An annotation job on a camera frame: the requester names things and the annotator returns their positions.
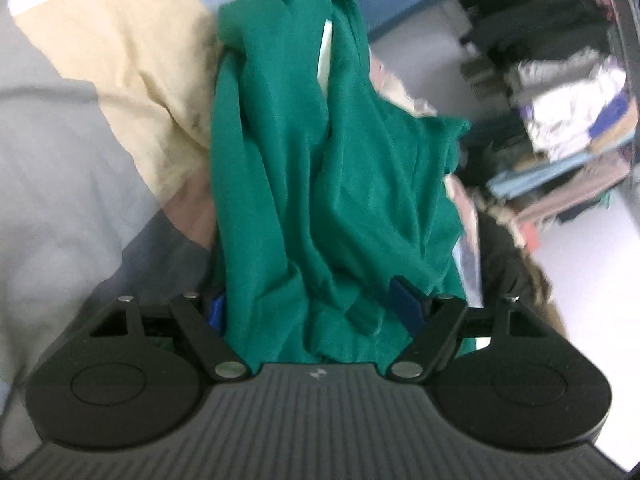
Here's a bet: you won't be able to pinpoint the white puffer jacket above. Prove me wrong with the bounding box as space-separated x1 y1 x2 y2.
506 48 627 162

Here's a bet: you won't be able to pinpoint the green sweatshirt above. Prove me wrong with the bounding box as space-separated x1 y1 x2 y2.
212 0 468 368

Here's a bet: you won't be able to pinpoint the patchwork quilt bedding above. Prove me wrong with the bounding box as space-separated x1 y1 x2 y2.
1 0 235 470

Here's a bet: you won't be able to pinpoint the black coat on bed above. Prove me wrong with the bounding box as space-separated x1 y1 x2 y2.
477 211 567 337

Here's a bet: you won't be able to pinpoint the pink hanging trousers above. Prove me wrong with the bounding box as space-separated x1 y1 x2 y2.
516 152 630 223

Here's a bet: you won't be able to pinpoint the light blue hanging garment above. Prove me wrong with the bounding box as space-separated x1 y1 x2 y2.
486 143 631 200

